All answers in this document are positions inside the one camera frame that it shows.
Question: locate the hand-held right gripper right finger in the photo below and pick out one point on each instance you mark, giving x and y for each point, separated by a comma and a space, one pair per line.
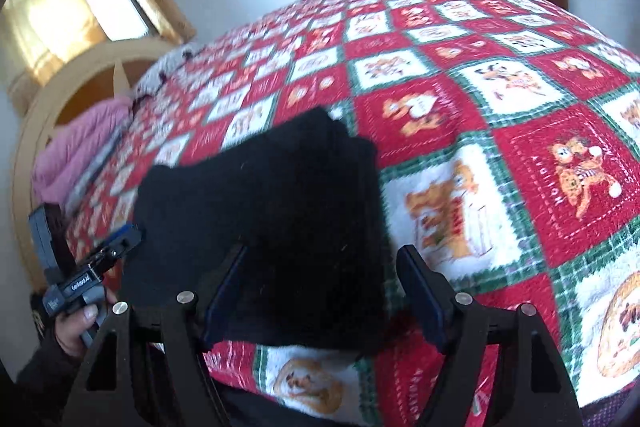
425, 302

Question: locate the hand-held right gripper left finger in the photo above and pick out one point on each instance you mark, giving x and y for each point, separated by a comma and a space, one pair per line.
225, 302

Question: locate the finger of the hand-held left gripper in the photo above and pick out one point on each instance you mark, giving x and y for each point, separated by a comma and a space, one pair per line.
122, 239

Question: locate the black pants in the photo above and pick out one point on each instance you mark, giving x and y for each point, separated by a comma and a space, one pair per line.
280, 207

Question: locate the person's left forearm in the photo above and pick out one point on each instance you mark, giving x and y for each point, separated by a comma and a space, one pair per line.
45, 382

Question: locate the person's left hand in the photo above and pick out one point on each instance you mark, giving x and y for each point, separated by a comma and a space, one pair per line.
75, 327

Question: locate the pink cloth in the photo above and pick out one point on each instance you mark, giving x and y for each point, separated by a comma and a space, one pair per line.
75, 147

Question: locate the cream wooden headboard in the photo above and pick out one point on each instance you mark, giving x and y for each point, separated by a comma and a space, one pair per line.
30, 142

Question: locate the white patterned pillow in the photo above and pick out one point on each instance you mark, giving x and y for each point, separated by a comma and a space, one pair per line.
162, 69

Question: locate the red checked printed blanket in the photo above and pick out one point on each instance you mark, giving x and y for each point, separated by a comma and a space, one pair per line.
500, 117

